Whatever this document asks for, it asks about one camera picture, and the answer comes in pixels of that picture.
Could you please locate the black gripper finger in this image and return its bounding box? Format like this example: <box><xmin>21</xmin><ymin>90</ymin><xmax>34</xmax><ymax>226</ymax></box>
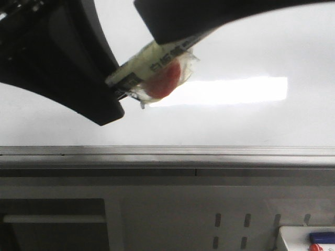
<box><xmin>134</xmin><ymin>0</ymin><xmax>324</xmax><ymax>44</ymax></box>
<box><xmin>1</xmin><ymin>1</ymin><xmax>124</xmax><ymax>126</ymax></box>

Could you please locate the white whiteboard marker with tape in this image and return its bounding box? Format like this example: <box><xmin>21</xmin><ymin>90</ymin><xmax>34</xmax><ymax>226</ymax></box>
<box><xmin>105</xmin><ymin>36</ymin><xmax>199</xmax><ymax>109</ymax></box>

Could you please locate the white whiteboard surface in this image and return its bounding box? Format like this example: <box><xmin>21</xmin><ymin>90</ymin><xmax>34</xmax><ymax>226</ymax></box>
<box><xmin>1</xmin><ymin>2</ymin><xmax>334</xmax><ymax>146</ymax></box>

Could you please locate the white slotted metal panel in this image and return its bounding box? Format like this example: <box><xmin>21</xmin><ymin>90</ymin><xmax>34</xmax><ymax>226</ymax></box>
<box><xmin>105</xmin><ymin>177</ymin><xmax>334</xmax><ymax>250</ymax></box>

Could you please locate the white storage bin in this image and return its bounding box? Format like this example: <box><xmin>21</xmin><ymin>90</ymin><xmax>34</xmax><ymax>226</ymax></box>
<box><xmin>275</xmin><ymin>226</ymin><xmax>334</xmax><ymax>250</ymax></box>

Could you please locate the blue object in bin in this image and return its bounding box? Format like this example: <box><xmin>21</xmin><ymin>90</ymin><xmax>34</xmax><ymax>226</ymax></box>
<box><xmin>309</xmin><ymin>232</ymin><xmax>335</xmax><ymax>244</ymax></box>

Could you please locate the red object in bin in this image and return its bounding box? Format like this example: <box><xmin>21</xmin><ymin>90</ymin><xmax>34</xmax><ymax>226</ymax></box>
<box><xmin>308</xmin><ymin>244</ymin><xmax>323</xmax><ymax>251</ymax></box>

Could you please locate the aluminium whiteboard frame rail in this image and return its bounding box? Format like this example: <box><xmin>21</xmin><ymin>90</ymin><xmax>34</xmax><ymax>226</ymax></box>
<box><xmin>1</xmin><ymin>145</ymin><xmax>334</xmax><ymax>169</ymax></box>

